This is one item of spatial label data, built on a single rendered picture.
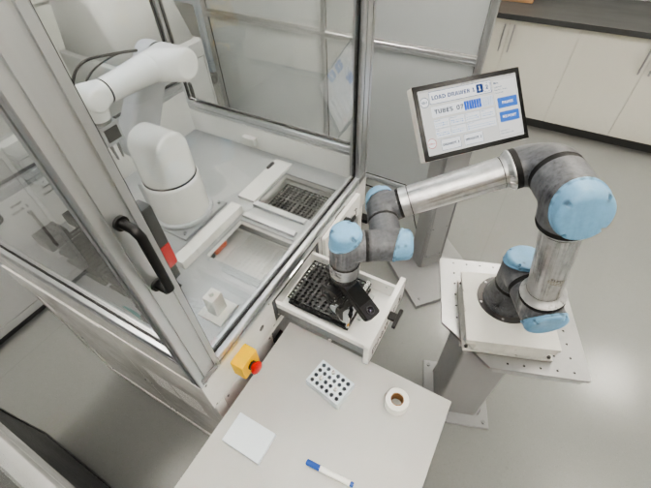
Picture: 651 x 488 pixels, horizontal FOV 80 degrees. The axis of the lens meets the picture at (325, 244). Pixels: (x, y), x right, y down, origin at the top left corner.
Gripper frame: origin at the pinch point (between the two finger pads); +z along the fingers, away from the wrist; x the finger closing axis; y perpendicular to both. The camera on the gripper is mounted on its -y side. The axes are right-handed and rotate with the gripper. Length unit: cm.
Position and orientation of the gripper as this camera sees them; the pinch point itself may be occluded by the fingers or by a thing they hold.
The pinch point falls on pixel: (349, 319)
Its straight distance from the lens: 113.7
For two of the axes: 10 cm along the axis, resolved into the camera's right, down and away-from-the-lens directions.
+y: -7.1, -5.1, 4.8
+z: 0.3, 6.7, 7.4
